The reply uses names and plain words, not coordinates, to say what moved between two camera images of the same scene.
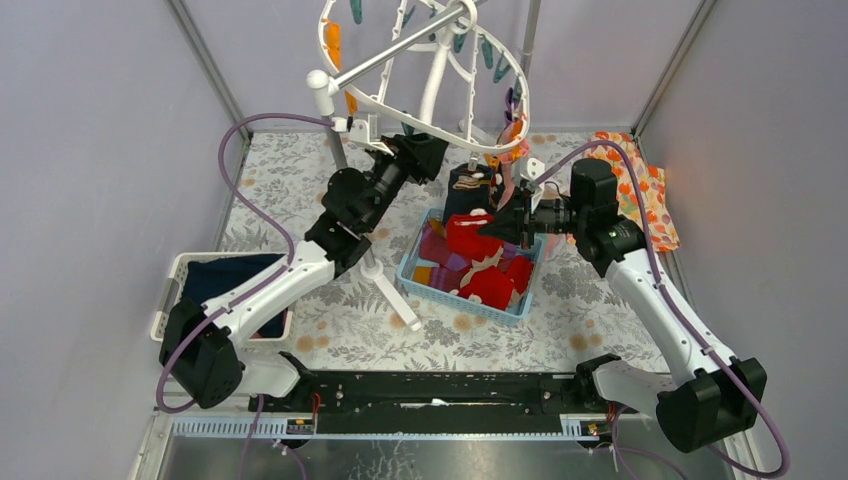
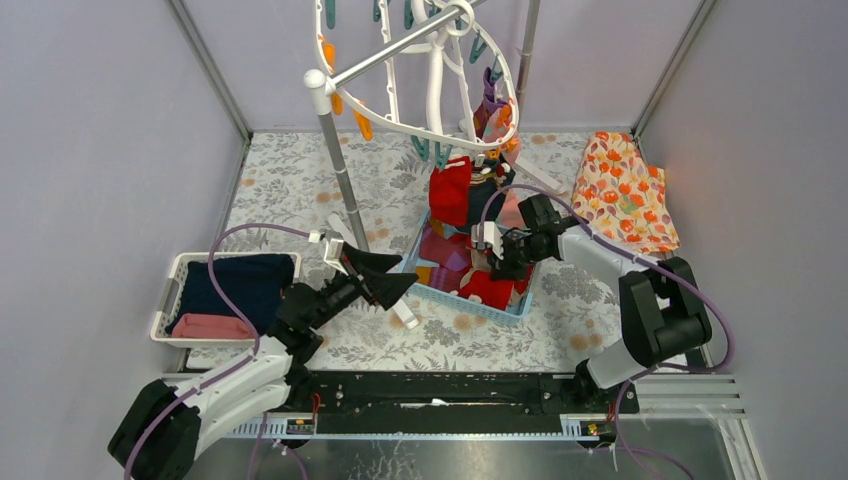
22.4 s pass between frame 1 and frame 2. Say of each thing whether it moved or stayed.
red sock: moved
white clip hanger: moved
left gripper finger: moved
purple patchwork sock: stayed
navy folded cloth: stayed
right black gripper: moved
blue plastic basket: stayed
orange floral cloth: stayed
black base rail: stayed
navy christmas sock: stayed
